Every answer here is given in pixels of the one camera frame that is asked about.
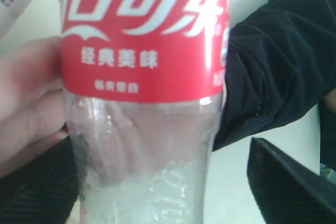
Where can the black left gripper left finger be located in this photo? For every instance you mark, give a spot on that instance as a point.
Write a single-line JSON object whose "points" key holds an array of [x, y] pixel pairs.
{"points": [[42, 191]]}

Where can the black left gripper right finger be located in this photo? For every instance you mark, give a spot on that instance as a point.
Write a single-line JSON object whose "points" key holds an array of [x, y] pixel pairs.
{"points": [[284, 190]]}

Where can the clear red-label cola bottle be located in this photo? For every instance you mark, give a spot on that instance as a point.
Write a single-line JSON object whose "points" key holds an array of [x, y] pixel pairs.
{"points": [[144, 91]]}

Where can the black sleeved forearm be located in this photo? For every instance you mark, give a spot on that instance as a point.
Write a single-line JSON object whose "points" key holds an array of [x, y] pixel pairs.
{"points": [[281, 63]]}

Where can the person's open hand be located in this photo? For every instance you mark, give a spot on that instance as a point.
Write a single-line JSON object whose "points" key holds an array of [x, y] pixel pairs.
{"points": [[32, 104]]}

